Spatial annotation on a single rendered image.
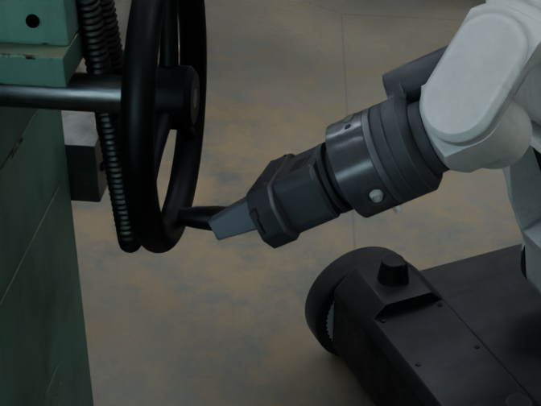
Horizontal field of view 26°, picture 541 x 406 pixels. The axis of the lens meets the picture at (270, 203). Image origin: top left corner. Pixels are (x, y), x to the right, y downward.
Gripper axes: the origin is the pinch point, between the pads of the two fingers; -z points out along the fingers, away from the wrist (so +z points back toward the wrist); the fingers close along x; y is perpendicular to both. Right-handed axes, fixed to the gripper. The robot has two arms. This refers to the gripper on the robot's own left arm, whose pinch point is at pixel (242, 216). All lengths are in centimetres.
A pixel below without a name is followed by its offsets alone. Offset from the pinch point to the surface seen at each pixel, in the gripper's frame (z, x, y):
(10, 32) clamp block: -10.4, -2.2, 24.1
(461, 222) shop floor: -12, 126, -49
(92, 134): -25.0, 30.0, 9.5
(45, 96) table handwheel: -12.0, 0.7, 17.6
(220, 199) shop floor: -55, 123, -24
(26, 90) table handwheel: -13.4, 0.5, 18.8
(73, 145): -26.5, 27.1, 9.6
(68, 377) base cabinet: -40.9, 22.9, -15.6
